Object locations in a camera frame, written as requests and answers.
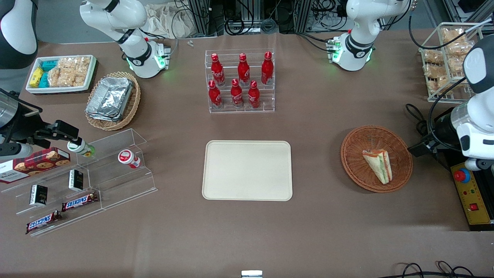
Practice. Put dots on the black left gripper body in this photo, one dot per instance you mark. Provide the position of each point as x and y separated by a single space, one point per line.
442 130

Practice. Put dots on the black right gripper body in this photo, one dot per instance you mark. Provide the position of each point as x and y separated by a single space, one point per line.
22 125

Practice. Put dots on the triangle sandwich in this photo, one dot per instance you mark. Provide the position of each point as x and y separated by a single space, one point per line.
380 166

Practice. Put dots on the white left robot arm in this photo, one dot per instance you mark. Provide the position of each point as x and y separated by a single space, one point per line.
359 23

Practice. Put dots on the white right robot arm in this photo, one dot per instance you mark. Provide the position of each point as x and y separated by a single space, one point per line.
115 17

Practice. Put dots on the white rectangular snack tray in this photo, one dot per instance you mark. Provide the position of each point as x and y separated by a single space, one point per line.
58 90

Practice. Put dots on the round brown wicker basket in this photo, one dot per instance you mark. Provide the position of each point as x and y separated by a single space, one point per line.
359 154

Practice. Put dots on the oval tan wicker basket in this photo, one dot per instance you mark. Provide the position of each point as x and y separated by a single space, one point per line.
133 104

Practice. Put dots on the beige rectangular tray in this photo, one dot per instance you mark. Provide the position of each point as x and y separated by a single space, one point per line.
247 170

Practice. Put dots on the green and white small bottle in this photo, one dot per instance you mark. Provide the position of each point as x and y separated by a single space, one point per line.
80 147

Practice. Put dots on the red tartan cookie box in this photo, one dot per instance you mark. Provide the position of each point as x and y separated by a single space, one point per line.
36 162

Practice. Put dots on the clear bag of fried snacks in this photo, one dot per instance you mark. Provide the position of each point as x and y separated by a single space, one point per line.
433 57
434 70
461 50
438 84
455 35

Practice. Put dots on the small black box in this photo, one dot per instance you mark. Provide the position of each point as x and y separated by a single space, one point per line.
76 180
38 195

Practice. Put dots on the clear bag of rice crackers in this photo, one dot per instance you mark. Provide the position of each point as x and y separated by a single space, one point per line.
75 63
65 79

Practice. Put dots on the teal snack packet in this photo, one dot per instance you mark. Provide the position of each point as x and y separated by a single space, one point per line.
44 80
49 65

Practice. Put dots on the yellow snack packet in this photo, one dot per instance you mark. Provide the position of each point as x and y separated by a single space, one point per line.
36 77

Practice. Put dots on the stacked aluminium foil trays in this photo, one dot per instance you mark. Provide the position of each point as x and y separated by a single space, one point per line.
110 98

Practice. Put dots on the Snickers chocolate bar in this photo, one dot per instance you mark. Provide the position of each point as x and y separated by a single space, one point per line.
42 222
79 201

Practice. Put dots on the red capped white yogurt bottle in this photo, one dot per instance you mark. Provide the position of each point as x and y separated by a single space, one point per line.
128 158

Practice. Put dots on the yellow emergency stop box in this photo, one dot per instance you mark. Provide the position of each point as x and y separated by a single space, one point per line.
474 197

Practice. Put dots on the clear acrylic stepped shelf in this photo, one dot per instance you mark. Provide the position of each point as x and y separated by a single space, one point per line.
115 181

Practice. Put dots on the beige cloth bag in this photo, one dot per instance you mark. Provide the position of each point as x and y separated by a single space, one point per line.
166 21

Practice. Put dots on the red cola bottle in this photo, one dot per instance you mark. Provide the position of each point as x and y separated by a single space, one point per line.
215 96
267 69
217 71
253 96
237 95
243 71

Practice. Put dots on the clear acrylic bottle rack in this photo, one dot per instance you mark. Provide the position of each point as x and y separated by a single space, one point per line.
266 98

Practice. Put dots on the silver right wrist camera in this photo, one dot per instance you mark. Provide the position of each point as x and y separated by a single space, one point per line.
15 151

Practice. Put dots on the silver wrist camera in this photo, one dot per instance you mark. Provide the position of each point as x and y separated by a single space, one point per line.
478 164
15 151

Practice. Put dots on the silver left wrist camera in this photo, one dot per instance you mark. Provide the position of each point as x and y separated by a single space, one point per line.
478 164

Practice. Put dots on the aluminium profile frame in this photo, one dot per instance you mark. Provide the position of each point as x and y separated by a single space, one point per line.
202 15

